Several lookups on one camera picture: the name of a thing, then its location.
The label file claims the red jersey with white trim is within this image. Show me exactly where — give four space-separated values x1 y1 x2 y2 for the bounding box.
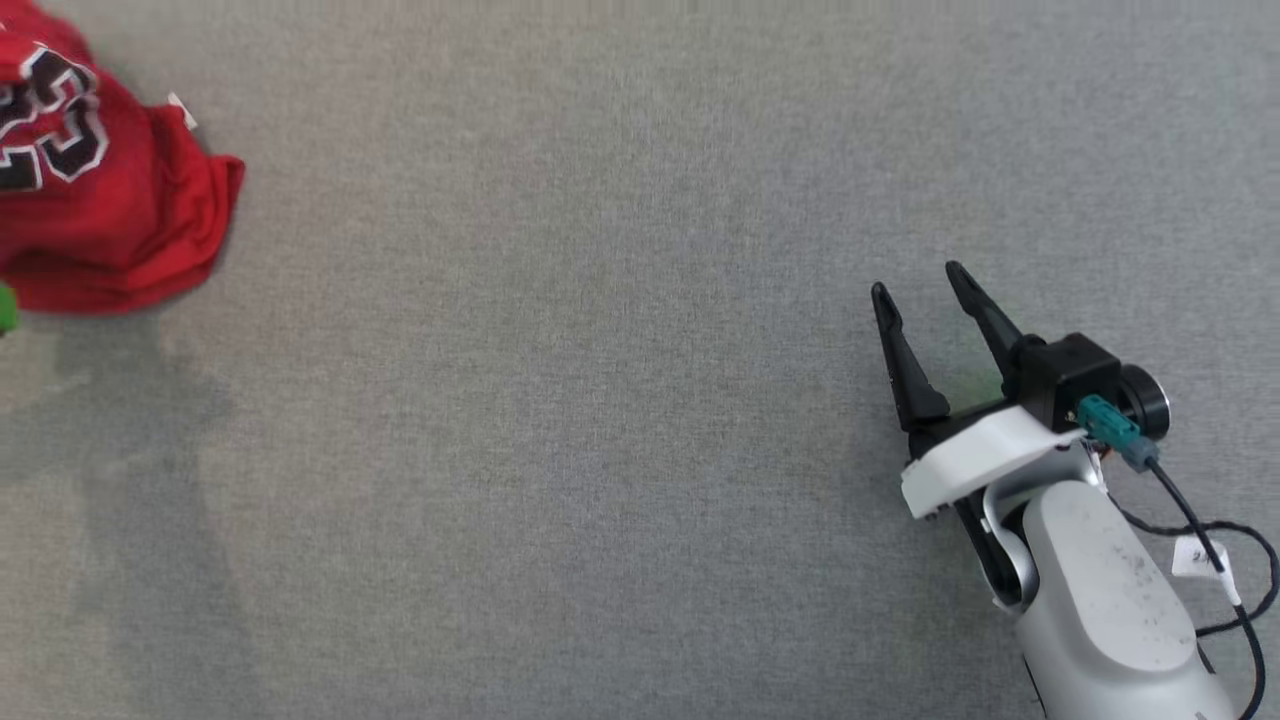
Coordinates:
0 0 246 316

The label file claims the teal cable connector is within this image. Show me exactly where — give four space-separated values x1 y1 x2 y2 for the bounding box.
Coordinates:
1078 395 1161 473

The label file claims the thin black cable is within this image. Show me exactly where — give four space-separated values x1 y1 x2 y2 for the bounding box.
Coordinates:
1115 505 1280 639

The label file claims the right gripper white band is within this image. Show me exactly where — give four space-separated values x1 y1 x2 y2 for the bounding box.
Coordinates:
872 262 1088 606

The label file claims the white cable tag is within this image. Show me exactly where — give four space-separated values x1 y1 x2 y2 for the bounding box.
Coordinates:
1172 535 1229 581

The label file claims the thick black camera cable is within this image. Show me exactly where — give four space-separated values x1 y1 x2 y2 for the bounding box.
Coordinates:
1145 458 1269 720

